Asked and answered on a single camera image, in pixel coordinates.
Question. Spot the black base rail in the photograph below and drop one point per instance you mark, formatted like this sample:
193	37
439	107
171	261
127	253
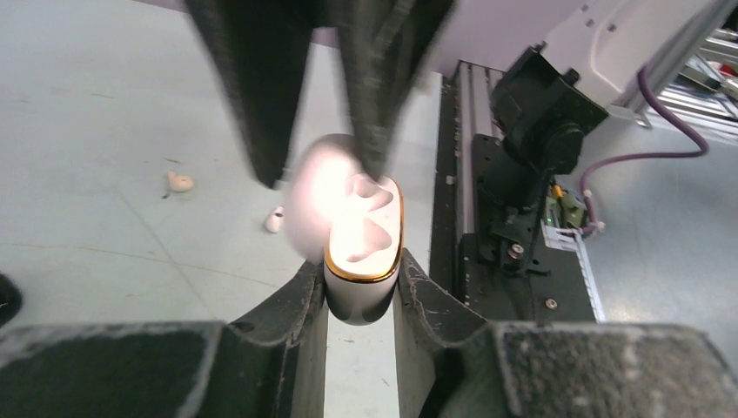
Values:
497	245

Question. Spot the white earbud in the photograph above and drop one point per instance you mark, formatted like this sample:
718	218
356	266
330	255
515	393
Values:
274	221

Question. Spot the beige earbud right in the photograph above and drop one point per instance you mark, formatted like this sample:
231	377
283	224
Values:
179	183

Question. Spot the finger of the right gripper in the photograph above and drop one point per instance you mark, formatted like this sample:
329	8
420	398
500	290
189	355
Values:
383	46
259	48

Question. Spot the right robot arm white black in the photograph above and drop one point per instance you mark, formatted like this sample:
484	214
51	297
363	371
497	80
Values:
551	97

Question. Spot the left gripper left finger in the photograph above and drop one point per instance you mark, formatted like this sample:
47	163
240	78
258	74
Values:
270	362

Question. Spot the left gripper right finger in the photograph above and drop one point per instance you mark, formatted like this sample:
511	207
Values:
452	362

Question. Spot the white earbud charging case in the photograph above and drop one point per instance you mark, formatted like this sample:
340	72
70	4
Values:
346	231

